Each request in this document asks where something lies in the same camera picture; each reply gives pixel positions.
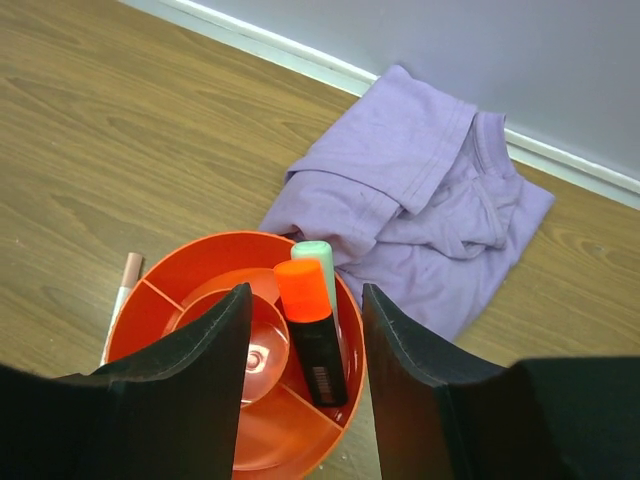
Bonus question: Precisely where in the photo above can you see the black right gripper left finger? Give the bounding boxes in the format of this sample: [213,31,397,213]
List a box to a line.
[1,284,252,479]

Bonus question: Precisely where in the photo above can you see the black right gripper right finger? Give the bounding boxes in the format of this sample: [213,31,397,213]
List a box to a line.
[363,284,639,479]

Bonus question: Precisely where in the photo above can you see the peach capped white marker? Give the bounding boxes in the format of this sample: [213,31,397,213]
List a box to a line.
[100,252,144,365]

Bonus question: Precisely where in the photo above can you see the orange black highlighter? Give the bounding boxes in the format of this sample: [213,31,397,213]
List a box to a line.
[274,258,348,407]

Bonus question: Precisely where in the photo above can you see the mint green highlighter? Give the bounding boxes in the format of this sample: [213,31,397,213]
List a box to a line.
[291,240,342,340]

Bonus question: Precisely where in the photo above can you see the orange round organizer container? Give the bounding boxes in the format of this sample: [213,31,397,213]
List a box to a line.
[102,231,366,479]

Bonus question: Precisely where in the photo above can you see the purple crumpled cloth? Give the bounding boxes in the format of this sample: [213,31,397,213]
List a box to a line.
[261,65,554,340]

